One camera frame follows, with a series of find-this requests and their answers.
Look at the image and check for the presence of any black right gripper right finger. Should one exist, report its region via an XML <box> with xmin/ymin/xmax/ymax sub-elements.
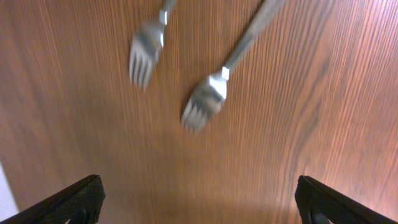
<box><xmin>295</xmin><ymin>175</ymin><xmax>397</xmax><ymax>224</ymax></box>

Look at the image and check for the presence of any metal fork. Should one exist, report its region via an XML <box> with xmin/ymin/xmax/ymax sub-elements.
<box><xmin>129</xmin><ymin>0</ymin><xmax>177</xmax><ymax>91</ymax></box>
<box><xmin>181</xmin><ymin>0</ymin><xmax>285</xmax><ymax>133</ymax></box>

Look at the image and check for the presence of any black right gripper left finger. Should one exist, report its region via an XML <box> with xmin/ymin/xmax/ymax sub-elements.
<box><xmin>2</xmin><ymin>175</ymin><xmax>106</xmax><ymax>224</ymax></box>

